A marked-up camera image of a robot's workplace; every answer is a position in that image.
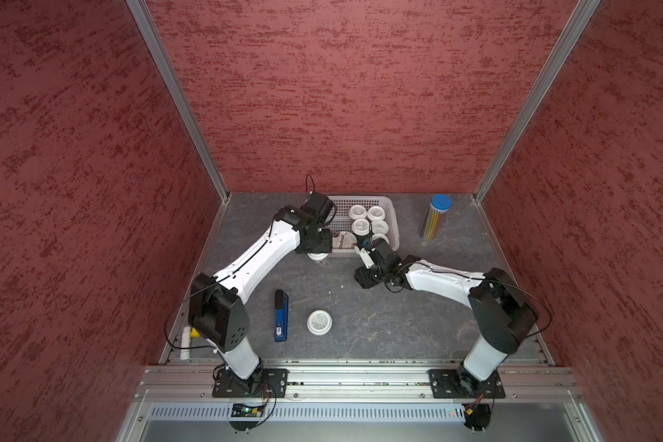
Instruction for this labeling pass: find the white marker pen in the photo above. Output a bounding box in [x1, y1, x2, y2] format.
[180, 326, 192, 361]

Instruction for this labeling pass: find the blue-capped tube of sticks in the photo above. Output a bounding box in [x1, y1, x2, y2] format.
[419, 193, 452, 241]

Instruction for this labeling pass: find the white plastic perforated basket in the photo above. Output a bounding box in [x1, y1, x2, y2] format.
[330, 195, 400, 250]

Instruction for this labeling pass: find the white vented strip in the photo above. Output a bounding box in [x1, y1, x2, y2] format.
[148, 403, 465, 424]

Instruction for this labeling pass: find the aluminium corner post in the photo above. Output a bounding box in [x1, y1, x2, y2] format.
[473, 0, 600, 206]
[126, 0, 230, 204]

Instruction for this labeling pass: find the yogurt cup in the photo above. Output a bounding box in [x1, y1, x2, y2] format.
[369, 220, 390, 235]
[351, 218, 371, 237]
[366, 206, 387, 222]
[371, 234, 390, 244]
[307, 309, 333, 336]
[308, 253, 329, 263]
[348, 204, 368, 220]

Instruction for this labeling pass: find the controller board with wires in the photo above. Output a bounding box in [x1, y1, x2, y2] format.
[228, 403, 270, 432]
[464, 404, 493, 432]

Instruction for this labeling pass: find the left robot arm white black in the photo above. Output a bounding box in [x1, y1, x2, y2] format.
[188, 200, 336, 381]

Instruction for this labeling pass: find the right aluminium corner post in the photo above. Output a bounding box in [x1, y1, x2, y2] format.
[473, 0, 600, 206]

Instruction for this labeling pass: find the blue black stapler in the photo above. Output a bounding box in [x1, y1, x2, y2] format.
[274, 289, 289, 343]

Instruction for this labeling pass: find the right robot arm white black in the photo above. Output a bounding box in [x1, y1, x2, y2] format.
[355, 244, 540, 395]

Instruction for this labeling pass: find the wide Chobani yogurt tub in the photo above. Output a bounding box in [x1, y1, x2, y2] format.
[333, 231, 357, 250]

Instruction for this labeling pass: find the aluminium front rail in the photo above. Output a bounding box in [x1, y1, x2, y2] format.
[134, 360, 585, 404]

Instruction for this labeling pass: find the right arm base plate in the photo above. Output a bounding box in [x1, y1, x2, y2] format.
[427, 368, 506, 400]

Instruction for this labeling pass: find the right controller board with wires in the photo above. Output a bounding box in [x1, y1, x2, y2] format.
[464, 404, 493, 432]

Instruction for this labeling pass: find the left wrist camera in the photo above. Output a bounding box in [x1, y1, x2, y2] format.
[301, 191, 337, 228]

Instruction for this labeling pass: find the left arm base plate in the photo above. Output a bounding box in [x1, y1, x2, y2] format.
[212, 368, 289, 399]

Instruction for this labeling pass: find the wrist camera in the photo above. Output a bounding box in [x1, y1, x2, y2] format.
[358, 241, 401, 272]
[301, 191, 337, 228]

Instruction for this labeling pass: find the left controller board with wires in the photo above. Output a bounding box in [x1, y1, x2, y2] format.
[228, 403, 270, 432]

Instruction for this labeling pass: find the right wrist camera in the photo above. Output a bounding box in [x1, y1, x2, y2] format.
[358, 241, 401, 272]

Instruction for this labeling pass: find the left aluminium corner post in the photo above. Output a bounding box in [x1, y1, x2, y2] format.
[126, 0, 230, 204]

